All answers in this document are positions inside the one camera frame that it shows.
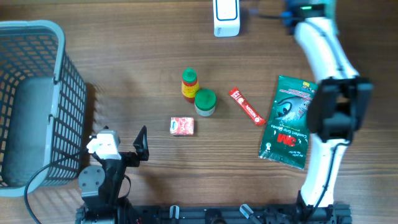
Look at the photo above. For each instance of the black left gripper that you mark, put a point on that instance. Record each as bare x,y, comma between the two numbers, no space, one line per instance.
140,144

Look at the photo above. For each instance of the green glove package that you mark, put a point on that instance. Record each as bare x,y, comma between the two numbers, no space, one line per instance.
286,136

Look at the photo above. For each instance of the red sauce bottle green cap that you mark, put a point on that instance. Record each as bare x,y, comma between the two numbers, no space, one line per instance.
190,84

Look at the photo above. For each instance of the grey plastic basket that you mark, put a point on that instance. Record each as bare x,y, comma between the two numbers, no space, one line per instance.
43,103

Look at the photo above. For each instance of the white barcode scanner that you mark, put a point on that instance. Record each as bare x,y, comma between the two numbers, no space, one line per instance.
226,17

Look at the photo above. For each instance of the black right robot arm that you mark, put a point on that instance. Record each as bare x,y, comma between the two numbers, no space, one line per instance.
338,108

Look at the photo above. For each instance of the green lid jar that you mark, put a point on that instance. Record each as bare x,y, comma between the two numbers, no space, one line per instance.
205,102

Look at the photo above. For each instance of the teal wipes packet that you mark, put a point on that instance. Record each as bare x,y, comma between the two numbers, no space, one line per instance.
330,9

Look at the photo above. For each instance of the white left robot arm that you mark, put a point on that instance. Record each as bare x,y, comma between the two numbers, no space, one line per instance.
100,185

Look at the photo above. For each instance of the red coffee stick sachet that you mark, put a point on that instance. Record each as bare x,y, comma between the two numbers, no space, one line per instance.
238,97

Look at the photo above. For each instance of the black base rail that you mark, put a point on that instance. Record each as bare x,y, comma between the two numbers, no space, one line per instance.
285,213

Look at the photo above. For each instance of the red white small box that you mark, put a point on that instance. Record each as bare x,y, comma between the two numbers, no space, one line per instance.
182,126

